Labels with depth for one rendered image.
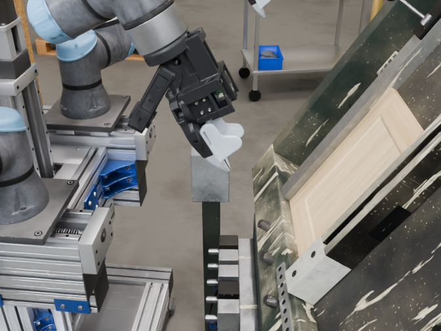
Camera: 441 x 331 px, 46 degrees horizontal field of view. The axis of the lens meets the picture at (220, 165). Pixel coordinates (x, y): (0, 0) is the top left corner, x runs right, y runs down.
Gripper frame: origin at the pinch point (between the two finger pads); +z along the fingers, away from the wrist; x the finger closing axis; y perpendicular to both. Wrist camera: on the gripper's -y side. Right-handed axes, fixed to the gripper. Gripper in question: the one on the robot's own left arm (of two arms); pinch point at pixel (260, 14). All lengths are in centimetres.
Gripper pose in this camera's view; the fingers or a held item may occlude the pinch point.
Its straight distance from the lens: 138.8
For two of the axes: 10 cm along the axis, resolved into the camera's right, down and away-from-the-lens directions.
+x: 1.3, -5.3, 8.4
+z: 4.7, 7.8, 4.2
